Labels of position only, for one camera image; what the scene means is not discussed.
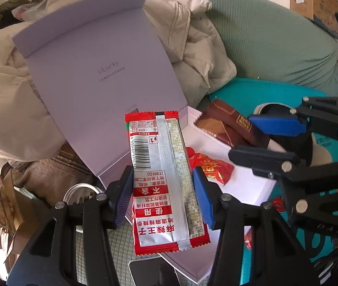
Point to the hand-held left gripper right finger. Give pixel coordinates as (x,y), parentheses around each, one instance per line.
(203,199)

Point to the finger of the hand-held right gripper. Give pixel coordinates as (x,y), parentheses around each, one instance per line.
(276,125)
(261,158)

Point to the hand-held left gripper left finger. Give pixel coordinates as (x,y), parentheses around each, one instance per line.
(123,199)

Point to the red snack packet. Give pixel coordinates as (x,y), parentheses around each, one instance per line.
(277,204)
(157,184)

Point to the small red plastic ornament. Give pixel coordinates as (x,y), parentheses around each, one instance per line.
(190,152)

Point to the brown snack packet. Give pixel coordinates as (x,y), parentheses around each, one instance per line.
(225,122)

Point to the red candy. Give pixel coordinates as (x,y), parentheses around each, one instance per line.
(213,166)
(248,239)

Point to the lavender gift box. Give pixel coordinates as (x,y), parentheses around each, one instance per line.
(97,65)

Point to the clear jar with blue label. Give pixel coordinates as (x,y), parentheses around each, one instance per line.
(79,193)

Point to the teal bubble mailer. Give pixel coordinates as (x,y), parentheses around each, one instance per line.
(246,89)

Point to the beige cap with black lining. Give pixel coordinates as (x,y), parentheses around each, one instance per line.
(322,155)

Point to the black smartphone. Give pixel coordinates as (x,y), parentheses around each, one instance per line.
(151,274)

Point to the green sofa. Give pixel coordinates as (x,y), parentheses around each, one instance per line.
(276,35)

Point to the small cardboard box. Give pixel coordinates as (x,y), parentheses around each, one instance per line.
(11,205)

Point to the open cardboard shipping box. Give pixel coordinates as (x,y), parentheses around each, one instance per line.
(320,3)

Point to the beige puffer jacket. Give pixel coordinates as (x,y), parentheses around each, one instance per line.
(2,95)

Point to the white plastic bag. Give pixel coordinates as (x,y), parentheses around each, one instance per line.
(26,10)

